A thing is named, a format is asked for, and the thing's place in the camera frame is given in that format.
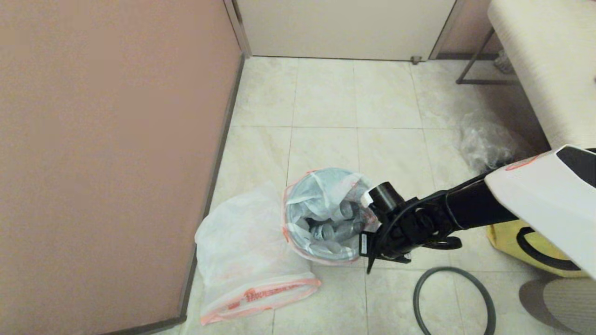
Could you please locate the grey bin rim ring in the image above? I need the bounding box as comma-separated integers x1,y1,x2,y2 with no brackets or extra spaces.
413,266,497,335

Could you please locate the white bag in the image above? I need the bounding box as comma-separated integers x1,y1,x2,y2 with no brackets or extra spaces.
283,167,380,266

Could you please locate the black round trash bin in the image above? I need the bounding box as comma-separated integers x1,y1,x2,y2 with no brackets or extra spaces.
284,168,373,265

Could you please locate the yellow fabric bag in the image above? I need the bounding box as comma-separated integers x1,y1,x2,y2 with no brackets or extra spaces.
487,221,587,278

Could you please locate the clear bag with dark contents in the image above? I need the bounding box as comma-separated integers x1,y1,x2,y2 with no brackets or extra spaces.
459,114,522,173

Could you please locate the white plastic bag liner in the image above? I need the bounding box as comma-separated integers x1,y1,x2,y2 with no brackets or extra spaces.
195,182,322,325

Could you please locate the dark grey baseboard strip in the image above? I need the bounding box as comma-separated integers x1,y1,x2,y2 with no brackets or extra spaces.
100,54,246,335

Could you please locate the grey ribbed round pad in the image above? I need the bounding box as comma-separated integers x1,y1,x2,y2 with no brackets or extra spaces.
518,278,596,335

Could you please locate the small clear plastic wrapper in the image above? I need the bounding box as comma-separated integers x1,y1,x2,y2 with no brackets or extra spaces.
493,49,513,75

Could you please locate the white door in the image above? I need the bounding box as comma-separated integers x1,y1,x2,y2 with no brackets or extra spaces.
231,0,457,61

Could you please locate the thin black camera cable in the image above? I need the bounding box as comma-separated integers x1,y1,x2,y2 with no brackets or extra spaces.
366,193,447,275

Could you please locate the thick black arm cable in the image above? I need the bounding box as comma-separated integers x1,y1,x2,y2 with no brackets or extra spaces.
517,227,582,271

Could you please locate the dark metal table frame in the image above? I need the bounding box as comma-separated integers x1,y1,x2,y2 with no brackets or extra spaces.
455,27,520,85

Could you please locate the grey door frame post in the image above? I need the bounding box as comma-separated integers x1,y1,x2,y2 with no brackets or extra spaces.
427,0,466,60
223,0,253,58

